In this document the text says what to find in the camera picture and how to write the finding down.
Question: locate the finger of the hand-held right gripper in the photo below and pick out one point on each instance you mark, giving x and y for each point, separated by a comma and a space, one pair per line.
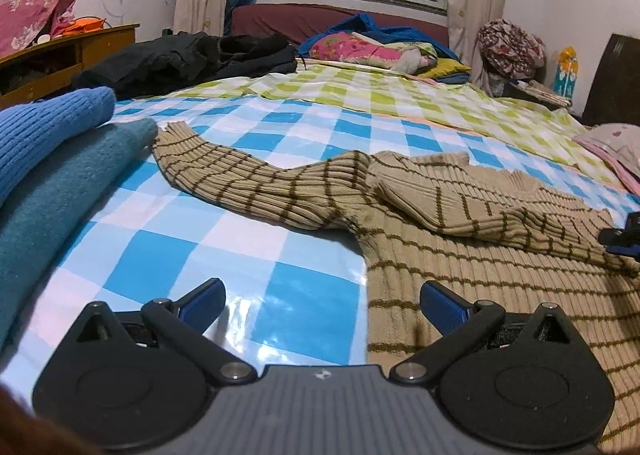
621, 238

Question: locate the pink floral blanket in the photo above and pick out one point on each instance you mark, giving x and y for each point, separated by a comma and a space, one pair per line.
25, 5

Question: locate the stack of papers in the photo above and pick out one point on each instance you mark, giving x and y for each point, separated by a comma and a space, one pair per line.
547, 92

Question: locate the green checked bed sheet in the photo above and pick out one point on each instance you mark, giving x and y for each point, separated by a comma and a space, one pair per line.
400, 100

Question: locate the orange cloth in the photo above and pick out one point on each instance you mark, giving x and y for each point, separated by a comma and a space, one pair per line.
85, 25

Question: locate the blue cloth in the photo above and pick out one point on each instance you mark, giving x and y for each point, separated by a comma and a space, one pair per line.
372, 27

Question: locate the blue checked plastic sheet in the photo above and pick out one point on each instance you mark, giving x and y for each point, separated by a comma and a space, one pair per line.
210, 235

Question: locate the blue knit sweater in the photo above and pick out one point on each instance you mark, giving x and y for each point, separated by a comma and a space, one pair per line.
45, 132

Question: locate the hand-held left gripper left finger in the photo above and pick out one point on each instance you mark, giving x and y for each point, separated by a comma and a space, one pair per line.
202, 306

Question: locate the black clothes pile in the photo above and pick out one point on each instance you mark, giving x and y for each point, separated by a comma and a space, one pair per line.
185, 60

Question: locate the yellow pillow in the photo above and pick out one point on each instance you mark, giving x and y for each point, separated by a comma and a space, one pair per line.
447, 69

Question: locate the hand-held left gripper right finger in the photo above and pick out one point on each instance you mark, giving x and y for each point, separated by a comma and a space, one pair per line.
442, 307

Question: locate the teal knit sweater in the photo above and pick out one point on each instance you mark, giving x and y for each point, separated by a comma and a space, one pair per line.
55, 200

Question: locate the pink floral quilt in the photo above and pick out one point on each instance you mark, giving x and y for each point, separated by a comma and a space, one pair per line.
360, 51

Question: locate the beige striped knit sweater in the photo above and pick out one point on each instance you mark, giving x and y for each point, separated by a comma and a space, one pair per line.
450, 255

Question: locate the white dotted pillow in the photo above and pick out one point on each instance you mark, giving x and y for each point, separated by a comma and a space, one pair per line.
612, 136

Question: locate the pink pillow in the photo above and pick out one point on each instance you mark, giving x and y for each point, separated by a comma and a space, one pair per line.
629, 172

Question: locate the floral cloth bundle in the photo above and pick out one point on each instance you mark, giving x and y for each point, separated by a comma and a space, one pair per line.
510, 49

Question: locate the yellow and blue packet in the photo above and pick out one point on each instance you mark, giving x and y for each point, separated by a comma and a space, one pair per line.
566, 71

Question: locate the dark wooden headboard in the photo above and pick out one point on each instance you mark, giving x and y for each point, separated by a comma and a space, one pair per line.
612, 82

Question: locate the maroon sofa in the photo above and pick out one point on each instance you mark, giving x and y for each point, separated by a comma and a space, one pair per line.
285, 20

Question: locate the wooden desk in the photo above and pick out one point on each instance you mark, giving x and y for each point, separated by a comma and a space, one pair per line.
95, 52

